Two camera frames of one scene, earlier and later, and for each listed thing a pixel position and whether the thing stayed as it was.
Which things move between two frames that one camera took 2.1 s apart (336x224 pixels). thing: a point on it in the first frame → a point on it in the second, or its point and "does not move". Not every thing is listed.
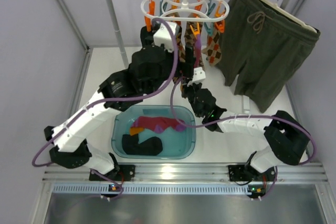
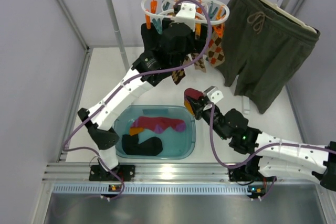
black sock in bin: x=151 y=146 does not move
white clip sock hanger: x=184 y=8 does not move
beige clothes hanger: x=276 y=6 does not move
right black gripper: x=189 y=67 → x=198 y=104
